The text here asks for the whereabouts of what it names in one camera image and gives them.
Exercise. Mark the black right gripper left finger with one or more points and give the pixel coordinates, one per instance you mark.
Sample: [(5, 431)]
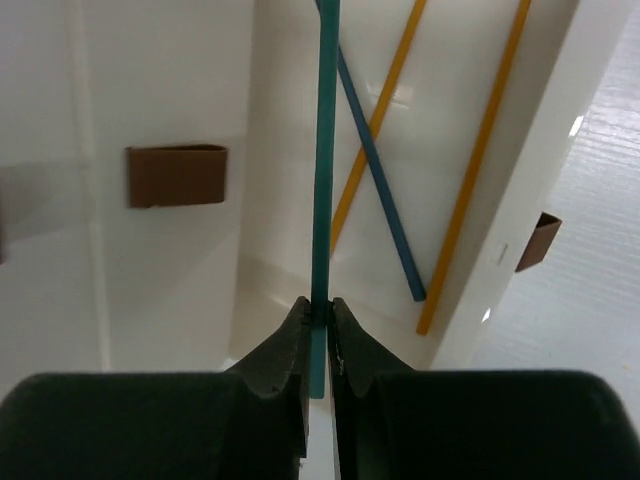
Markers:
[(250, 421)]

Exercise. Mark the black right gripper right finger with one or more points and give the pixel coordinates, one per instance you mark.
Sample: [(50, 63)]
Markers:
[(395, 422)]

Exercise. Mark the yellow chopstick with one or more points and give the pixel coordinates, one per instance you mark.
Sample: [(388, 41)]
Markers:
[(476, 158), (376, 120)]

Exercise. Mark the blue chopstick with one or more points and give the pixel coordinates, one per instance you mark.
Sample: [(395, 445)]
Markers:
[(372, 158)]

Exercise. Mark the teal chopstick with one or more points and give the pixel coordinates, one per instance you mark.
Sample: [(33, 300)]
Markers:
[(329, 12)]

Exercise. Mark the brown box clip right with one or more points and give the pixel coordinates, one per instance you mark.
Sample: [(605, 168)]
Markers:
[(539, 242)]

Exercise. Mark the brown box clip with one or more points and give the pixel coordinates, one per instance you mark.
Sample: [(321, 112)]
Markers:
[(176, 176), (539, 242)]

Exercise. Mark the brown box clip left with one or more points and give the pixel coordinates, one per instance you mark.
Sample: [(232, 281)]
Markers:
[(176, 176)]

